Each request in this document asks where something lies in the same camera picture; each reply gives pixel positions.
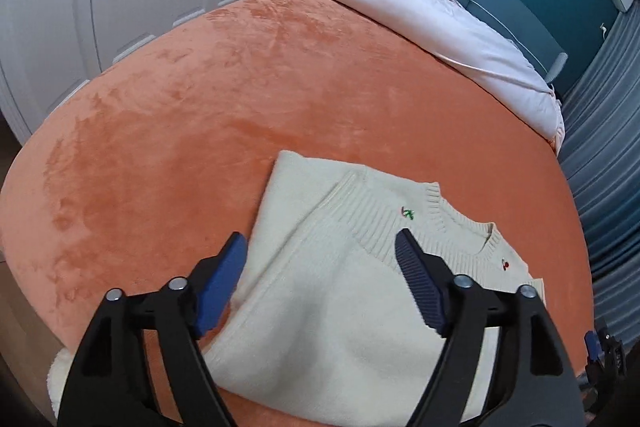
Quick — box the cream knit sweater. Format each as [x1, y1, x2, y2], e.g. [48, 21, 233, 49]
[201, 150, 545, 426]

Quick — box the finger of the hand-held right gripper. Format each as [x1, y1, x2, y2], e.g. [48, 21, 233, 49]
[584, 330, 603, 364]

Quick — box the grey blue curtain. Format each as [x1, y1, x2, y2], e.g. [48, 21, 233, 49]
[556, 0, 640, 348]

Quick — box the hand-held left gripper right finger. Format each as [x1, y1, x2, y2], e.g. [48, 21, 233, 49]
[395, 228, 586, 427]

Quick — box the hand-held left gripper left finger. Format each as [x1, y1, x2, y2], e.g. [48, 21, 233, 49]
[57, 231, 249, 427]

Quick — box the white pillow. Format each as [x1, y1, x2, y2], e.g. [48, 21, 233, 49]
[275, 0, 566, 158]

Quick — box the orange plush blanket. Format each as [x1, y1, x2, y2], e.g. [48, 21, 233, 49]
[0, 0, 594, 427]

